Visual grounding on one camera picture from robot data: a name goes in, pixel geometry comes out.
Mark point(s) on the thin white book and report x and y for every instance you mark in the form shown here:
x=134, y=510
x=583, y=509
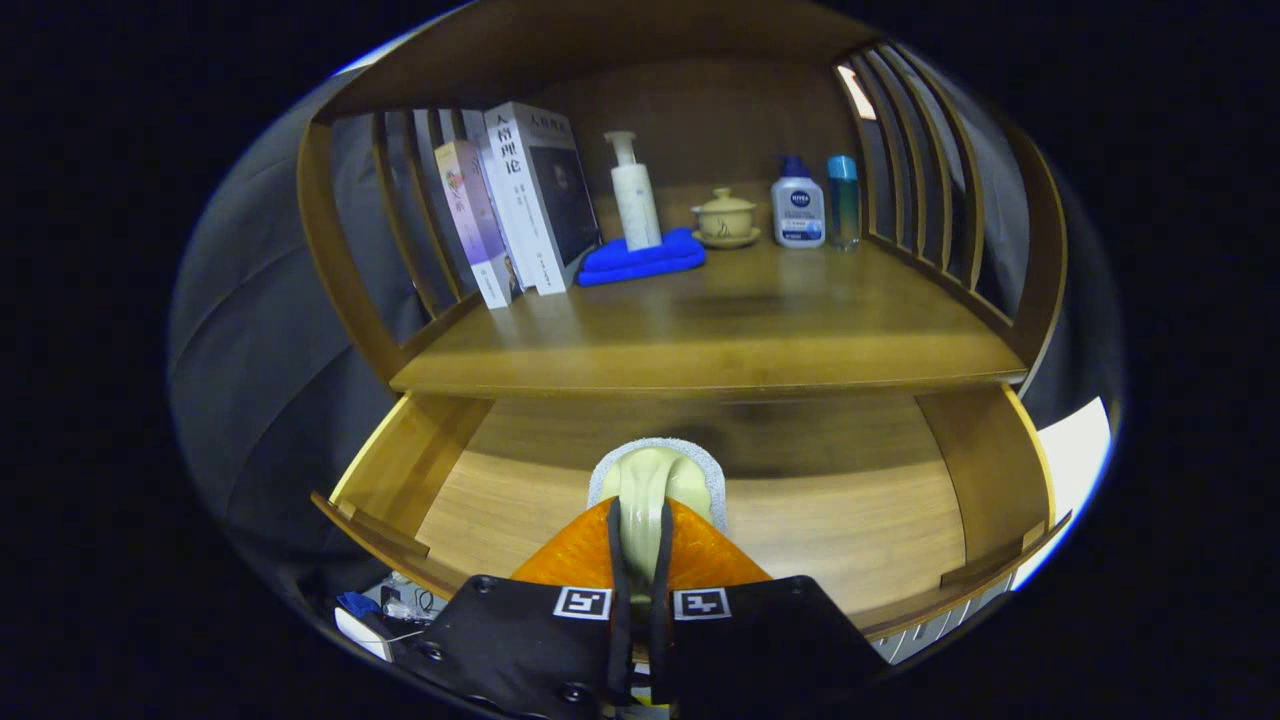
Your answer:
x=490, y=190

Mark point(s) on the wooden countertop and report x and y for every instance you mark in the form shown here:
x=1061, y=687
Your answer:
x=750, y=330

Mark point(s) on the thick white and black book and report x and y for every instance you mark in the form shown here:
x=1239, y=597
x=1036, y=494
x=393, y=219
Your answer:
x=545, y=195

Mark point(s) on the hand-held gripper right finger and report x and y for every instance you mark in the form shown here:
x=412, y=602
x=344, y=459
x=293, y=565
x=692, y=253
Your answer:
x=780, y=650

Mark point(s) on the blue folded cloth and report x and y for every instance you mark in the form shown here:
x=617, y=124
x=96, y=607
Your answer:
x=640, y=262

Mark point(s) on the wooden drawer with black knob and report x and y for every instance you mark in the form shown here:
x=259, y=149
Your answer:
x=850, y=520

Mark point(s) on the purple book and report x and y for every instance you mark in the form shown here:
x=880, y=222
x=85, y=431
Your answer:
x=470, y=220

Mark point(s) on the white bottle with blue pump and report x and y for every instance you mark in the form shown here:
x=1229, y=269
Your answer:
x=798, y=210

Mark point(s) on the yellow lidded teacup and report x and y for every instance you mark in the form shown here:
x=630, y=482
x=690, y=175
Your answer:
x=725, y=220

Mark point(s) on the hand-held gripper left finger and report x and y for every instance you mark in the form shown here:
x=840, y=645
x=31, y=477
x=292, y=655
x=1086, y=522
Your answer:
x=500, y=650

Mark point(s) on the wooden cabinet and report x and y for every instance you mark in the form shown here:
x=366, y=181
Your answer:
x=650, y=40

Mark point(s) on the teal bottle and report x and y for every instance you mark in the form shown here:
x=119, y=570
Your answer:
x=843, y=205

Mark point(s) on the grey ribbed plastic panel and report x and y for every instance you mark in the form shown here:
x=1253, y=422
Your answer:
x=930, y=630

